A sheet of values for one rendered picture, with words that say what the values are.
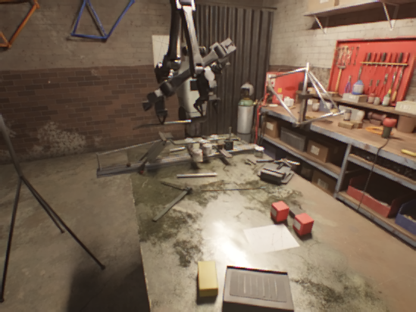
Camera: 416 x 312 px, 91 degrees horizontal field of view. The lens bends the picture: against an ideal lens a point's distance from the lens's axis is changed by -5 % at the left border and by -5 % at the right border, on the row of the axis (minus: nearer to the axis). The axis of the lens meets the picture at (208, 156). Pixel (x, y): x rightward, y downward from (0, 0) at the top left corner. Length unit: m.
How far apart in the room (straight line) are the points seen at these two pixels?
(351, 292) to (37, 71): 3.88
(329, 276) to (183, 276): 0.39
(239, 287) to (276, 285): 0.09
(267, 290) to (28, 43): 3.79
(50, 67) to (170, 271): 3.48
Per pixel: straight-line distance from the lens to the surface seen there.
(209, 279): 0.60
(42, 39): 3.84
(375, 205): 2.19
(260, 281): 0.62
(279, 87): 3.19
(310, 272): 0.71
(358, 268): 0.78
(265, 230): 0.78
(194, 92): 1.73
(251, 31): 3.92
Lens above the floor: 1.40
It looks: 24 degrees down
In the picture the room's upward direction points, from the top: straight up
